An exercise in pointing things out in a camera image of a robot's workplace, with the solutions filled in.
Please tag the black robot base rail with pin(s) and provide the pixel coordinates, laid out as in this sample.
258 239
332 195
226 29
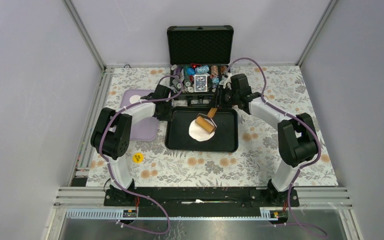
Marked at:
248 196

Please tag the black baking tray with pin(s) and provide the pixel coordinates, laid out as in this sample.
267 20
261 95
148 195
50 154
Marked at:
184 134

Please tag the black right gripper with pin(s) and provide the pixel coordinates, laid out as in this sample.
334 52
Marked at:
219 97

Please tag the wooden rolling pin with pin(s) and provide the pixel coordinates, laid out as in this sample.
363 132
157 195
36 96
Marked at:
206 120

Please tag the blue playing card deck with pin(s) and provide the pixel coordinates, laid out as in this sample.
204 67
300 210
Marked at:
200 83

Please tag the yellow round token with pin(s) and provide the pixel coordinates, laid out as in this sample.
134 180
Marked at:
137 158

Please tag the white dough disc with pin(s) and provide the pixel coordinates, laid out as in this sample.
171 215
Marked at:
198 133

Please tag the purple plastic tray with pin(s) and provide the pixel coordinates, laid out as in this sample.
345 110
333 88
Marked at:
143 128

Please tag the small white dough piece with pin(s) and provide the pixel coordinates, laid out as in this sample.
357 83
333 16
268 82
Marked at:
134 99

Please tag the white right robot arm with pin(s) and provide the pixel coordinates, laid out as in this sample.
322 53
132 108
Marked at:
296 137

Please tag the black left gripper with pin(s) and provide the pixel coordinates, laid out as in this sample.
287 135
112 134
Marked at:
168 116

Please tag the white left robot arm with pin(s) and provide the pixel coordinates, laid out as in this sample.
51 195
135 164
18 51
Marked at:
112 132

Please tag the black poker chip case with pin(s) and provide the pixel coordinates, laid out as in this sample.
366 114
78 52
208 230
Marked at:
191 47

